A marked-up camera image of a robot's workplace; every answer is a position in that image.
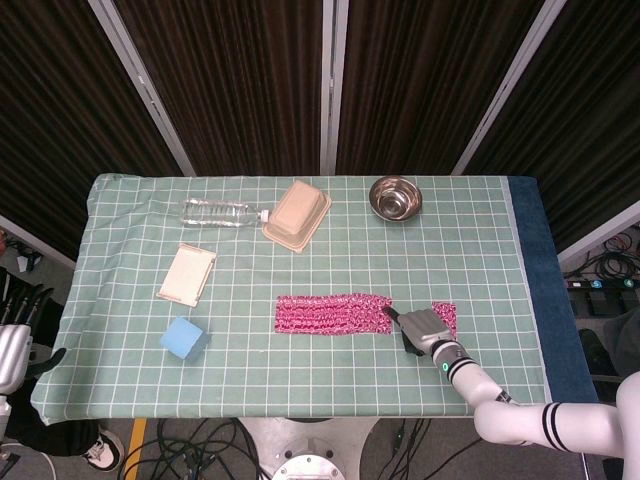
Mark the beige plastic food container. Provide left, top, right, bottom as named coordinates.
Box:
left=261, top=180, right=333, bottom=253

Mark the pink knitted cloth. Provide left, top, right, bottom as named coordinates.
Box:
left=274, top=291, right=394, bottom=335

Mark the dark blue table cover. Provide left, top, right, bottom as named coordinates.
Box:
left=501, top=175, right=600, bottom=404

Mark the white partition post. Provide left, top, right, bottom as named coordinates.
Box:
left=88, top=0, right=197, bottom=177
left=451, top=0, right=570, bottom=176
left=319, top=0, right=350, bottom=176

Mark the black white sneaker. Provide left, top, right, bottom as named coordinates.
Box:
left=81, top=425, right=124, bottom=473

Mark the black cable with plug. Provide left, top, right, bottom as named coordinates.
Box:
left=388, top=417, right=432, bottom=467

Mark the black floor cable bundle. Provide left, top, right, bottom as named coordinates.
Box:
left=123, top=417, right=262, bottom=480

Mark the black power strip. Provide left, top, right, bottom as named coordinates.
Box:
left=564, top=278, right=640, bottom=293

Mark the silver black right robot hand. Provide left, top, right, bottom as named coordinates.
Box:
left=382, top=306, right=459, bottom=358

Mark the green grid tablecloth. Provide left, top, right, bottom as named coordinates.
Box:
left=29, top=172, right=552, bottom=427

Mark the clear plastic water bottle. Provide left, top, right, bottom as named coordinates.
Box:
left=180, top=197, right=272, bottom=231

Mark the blue foam block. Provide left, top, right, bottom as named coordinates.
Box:
left=159, top=316, right=212, bottom=363

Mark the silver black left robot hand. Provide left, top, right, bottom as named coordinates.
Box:
left=0, top=285, right=67, bottom=397

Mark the stainless steel bowl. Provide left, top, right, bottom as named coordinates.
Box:
left=368, top=174, right=424, bottom=222

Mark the cream plastic container lid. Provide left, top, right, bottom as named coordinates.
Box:
left=157, top=242, right=218, bottom=307

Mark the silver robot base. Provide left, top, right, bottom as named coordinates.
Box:
left=238, top=416, right=382, bottom=480

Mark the dark trouser leg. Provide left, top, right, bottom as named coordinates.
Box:
left=6, top=398, right=102, bottom=458

